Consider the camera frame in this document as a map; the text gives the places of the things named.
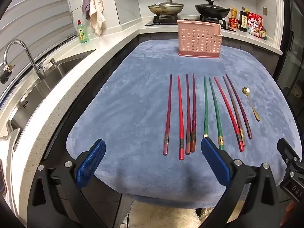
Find white fluffy rug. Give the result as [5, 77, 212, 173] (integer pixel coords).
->
[121, 202, 202, 228]

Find red instant noodle cup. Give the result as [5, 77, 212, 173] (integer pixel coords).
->
[228, 17, 239, 30]

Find black wok lid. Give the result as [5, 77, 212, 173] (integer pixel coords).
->
[196, 0, 225, 10]

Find pink perforated utensil basket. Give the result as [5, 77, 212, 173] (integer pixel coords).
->
[177, 20, 223, 59]

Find black wok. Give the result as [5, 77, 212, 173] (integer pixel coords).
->
[195, 5, 232, 19]

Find purple chopstick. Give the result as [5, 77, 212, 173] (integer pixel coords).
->
[225, 73, 253, 140]
[222, 75, 246, 147]

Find stainless steel sink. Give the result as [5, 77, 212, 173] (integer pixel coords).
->
[0, 50, 97, 145]

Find gold flower spoon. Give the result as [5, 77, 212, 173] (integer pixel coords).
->
[241, 87, 260, 121]

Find chrome kitchen faucet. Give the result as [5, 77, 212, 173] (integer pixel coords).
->
[4, 40, 47, 80]

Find dark glass door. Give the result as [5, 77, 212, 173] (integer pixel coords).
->
[273, 0, 304, 124]

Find white hanging towel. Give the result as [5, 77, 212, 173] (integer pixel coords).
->
[89, 0, 106, 36]

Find black faucet filter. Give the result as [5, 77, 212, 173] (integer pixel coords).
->
[0, 64, 16, 84]

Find dark red chopstick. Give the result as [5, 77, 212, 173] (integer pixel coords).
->
[163, 74, 173, 156]

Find dark soy sauce bottle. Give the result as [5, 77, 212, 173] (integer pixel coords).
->
[239, 8, 249, 32]

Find green dish soap bottle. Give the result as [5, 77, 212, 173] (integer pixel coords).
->
[77, 20, 89, 44]

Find green chopstick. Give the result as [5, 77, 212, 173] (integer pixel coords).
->
[203, 75, 209, 139]
[208, 76, 225, 150]

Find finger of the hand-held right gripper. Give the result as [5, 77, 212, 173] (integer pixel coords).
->
[277, 138, 298, 171]

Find glass wok lid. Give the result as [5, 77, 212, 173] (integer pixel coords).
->
[150, 0, 184, 8]

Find red and white cereal bag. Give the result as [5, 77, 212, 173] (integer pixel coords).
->
[247, 13, 264, 37]

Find maroon chopstick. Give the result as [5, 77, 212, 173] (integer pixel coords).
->
[190, 73, 197, 153]
[185, 74, 191, 155]

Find white window blinds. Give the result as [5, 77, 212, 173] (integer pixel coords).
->
[0, 0, 79, 60]

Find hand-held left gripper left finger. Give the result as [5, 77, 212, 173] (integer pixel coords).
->
[27, 138, 107, 228]

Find purple hanging cloth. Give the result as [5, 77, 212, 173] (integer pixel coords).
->
[82, 0, 92, 21]

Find black gas stove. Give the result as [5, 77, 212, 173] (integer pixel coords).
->
[145, 14, 237, 31]

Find bright red chopstick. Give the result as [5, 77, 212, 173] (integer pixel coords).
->
[213, 76, 245, 152]
[177, 75, 185, 161]

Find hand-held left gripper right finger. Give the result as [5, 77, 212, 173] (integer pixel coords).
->
[201, 137, 285, 228]

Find blue plush mat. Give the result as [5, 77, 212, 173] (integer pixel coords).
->
[66, 39, 302, 203]

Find beige wok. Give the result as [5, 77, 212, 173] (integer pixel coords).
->
[148, 3, 184, 15]

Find white plastic object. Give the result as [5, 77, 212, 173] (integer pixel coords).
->
[0, 128, 21, 152]

